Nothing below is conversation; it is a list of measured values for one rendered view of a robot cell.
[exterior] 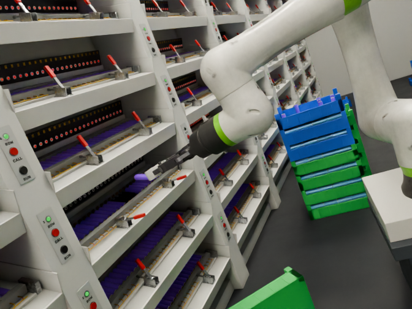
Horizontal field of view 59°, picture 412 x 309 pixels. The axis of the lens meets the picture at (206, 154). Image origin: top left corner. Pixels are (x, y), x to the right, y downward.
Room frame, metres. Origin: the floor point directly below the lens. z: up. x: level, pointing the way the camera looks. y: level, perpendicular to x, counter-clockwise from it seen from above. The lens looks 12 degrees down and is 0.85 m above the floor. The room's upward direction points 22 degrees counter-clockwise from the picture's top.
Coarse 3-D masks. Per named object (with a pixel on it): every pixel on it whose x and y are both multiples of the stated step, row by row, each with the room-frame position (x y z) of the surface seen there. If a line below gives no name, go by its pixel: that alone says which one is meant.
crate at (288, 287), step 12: (288, 276) 1.01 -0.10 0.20; (300, 276) 0.98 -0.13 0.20; (264, 288) 0.99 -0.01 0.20; (276, 288) 0.97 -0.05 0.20; (288, 288) 0.97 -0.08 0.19; (300, 288) 0.98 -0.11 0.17; (252, 300) 0.96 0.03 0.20; (264, 300) 0.94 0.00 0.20; (276, 300) 0.95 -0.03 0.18; (288, 300) 0.96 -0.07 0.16; (300, 300) 0.97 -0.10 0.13
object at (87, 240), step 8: (176, 168) 1.34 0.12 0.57; (160, 176) 1.27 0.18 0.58; (168, 176) 1.29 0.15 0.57; (152, 184) 1.20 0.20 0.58; (160, 184) 1.23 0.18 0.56; (144, 192) 1.15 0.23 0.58; (152, 192) 1.17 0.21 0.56; (136, 200) 1.10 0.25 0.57; (120, 208) 1.05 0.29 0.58; (128, 208) 1.06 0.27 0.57; (112, 216) 1.00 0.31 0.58; (128, 216) 1.03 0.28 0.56; (104, 224) 0.96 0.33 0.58; (112, 224) 0.99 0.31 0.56; (96, 232) 0.93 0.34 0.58; (104, 232) 0.95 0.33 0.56; (80, 240) 0.90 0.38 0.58; (88, 240) 0.90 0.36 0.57; (88, 248) 0.88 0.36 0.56
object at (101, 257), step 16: (160, 160) 1.41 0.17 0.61; (192, 160) 1.35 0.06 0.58; (128, 176) 1.30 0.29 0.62; (176, 176) 1.31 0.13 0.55; (192, 176) 1.33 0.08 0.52; (160, 192) 1.19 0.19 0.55; (176, 192) 1.21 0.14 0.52; (80, 208) 1.07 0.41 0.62; (144, 208) 1.08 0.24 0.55; (160, 208) 1.11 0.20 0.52; (144, 224) 1.03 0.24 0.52; (112, 240) 0.92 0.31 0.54; (128, 240) 0.95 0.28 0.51; (96, 256) 0.85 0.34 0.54; (112, 256) 0.89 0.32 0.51; (96, 272) 0.83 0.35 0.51
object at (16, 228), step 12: (0, 192) 0.74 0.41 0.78; (12, 192) 0.73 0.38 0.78; (0, 204) 0.75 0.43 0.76; (12, 204) 0.74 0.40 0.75; (0, 216) 0.73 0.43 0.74; (12, 216) 0.72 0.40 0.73; (0, 228) 0.69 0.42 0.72; (12, 228) 0.71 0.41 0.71; (24, 228) 0.74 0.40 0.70; (0, 240) 0.69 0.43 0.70; (12, 240) 0.71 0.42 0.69
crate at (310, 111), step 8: (336, 88) 1.75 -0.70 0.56; (328, 96) 1.78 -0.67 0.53; (336, 96) 1.59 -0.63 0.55; (304, 104) 1.82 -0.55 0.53; (312, 104) 1.81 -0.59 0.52; (328, 104) 1.60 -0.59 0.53; (336, 104) 1.59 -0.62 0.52; (280, 112) 1.85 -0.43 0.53; (288, 112) 1.85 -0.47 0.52; (304, 112) 1.64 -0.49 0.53; (312, 112) 1.63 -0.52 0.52; (320, 112) 1.62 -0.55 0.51; (328, 112) 1.61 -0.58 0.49; (336, 112) 1.59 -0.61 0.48; (280, 120) 1.68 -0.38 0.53; (288, 120) 1.66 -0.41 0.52; (296, 120) 1.65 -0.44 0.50; (304, 120) 1.64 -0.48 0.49; (312, 120) 1.63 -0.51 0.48; (280, 128) 1.68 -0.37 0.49; (288, 128) 1.67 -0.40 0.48
